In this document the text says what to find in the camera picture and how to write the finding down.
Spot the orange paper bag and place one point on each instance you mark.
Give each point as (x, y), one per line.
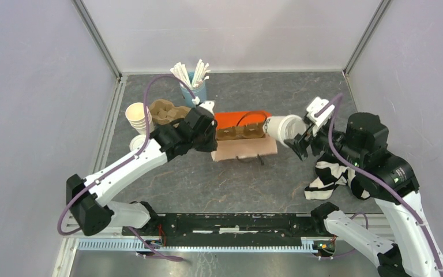
(247, 148)

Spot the white paper coffee cup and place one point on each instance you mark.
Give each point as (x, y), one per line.
(283, 128)

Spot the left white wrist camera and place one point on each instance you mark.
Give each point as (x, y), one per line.
(207, 105)

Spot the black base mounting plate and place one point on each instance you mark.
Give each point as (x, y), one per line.
(238, 239)

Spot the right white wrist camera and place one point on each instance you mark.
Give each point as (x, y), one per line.
(318, 112)

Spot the brown cardboard cup carrier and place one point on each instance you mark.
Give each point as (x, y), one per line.
(249, 131)

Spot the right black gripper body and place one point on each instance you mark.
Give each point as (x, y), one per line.
(321, 140)

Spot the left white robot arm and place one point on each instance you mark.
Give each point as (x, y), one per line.
(90, 199)

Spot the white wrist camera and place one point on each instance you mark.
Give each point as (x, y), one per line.
(207, 105)
(318, 112)

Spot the blue straw holder cup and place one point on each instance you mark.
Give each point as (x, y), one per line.
(200, 91)

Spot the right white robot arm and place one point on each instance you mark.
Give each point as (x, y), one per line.
(388, 179)

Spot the black white striped cloth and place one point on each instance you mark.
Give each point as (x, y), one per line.
(331, 173)

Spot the stack of paper cups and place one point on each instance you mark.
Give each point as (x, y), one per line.
(140, 118)

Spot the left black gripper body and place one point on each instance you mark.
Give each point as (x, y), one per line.
(205, 142)

